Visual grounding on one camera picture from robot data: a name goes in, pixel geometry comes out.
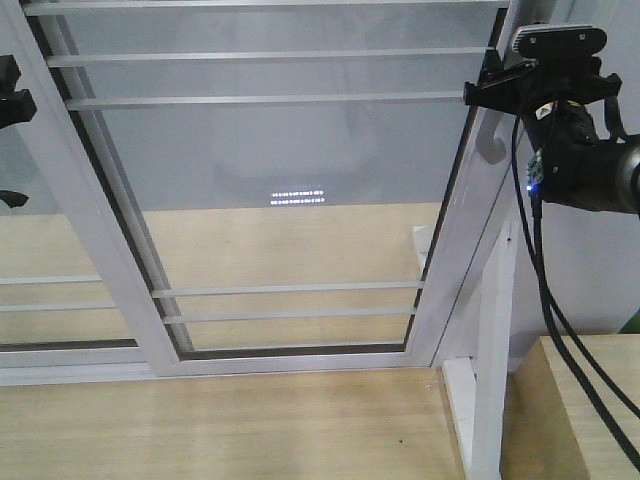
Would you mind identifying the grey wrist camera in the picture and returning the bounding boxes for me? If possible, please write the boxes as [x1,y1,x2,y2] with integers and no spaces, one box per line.
[511,24,607,60]

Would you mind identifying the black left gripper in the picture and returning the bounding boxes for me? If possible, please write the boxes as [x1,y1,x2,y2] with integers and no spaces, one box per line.
[0,55,37,207]

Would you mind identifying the black cables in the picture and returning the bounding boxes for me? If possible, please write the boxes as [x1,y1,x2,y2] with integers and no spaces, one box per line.
[510,94,640,474]

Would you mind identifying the fixed glass panel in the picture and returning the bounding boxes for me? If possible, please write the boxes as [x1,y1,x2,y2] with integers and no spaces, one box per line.
[1,1,161,385]

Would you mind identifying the grey curved door handle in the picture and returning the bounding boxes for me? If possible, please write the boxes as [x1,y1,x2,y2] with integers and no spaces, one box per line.
[474,109,514,165]

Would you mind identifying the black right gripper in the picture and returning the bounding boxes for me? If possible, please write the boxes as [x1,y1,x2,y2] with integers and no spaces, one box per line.
[463,48,639,214]

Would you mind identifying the white framed sliding glass door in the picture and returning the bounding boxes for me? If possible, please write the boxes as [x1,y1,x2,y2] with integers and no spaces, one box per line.
[20,1,524,374]

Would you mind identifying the light plywood box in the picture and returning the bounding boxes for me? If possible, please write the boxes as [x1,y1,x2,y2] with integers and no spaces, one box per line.
[501,334,639,479]

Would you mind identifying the white wooden support brace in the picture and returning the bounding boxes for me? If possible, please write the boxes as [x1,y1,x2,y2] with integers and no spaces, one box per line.
[442,221,520,479]

